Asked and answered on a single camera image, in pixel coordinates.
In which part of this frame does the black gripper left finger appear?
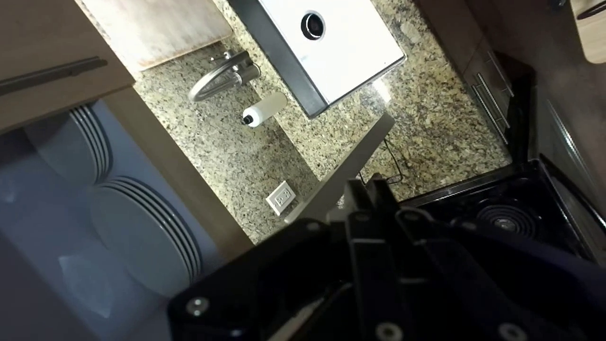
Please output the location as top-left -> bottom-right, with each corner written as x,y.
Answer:
345,180 -> 407,341

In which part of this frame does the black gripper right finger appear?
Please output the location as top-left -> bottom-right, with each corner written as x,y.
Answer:
369,180 -> 568,341

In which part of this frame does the neighbouring wood cabinet door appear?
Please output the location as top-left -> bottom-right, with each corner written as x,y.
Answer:
0,0 -> 134,133

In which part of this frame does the black stove top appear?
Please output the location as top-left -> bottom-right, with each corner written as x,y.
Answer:
401,158 -> 606,266

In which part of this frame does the white soap bottle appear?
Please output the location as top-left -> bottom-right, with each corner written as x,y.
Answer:
242,93 -> 286,127

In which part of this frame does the stack of grey plates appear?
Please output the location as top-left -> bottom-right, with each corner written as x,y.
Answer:
25,106 -> 112,186
91,178 -> 203,298

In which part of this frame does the wooden cutting board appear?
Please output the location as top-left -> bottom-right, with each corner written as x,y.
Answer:
74,0 -> 231,72

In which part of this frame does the white wall outlet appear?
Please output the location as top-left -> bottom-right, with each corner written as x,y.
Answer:
265,180 -> 295,216

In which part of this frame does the neighbouring steel door handle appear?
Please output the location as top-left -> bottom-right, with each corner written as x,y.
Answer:
0,57 -> 106,95

